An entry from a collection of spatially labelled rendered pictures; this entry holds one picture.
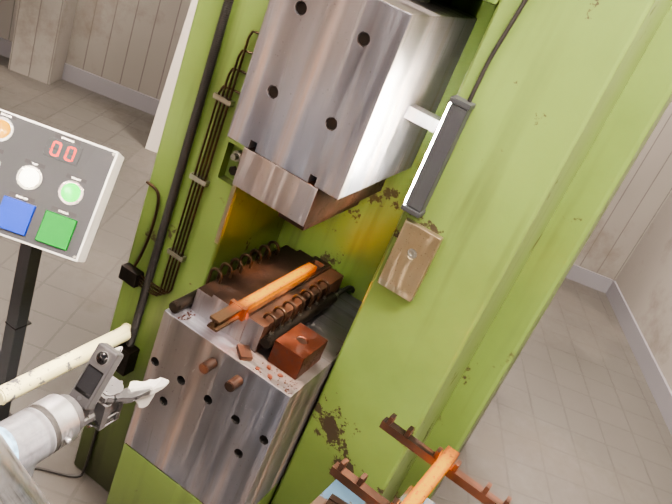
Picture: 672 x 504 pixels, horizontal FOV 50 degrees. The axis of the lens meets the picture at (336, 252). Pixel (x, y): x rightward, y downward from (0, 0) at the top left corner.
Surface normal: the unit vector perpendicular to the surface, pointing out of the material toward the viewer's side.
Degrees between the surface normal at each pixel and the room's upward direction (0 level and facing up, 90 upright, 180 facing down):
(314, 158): 90
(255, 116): 90
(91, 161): 60
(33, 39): 90
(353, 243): 90
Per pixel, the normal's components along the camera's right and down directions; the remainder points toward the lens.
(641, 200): -0.11, 0.43
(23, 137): 0.11, -0.03
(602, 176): -0.46, 0.26
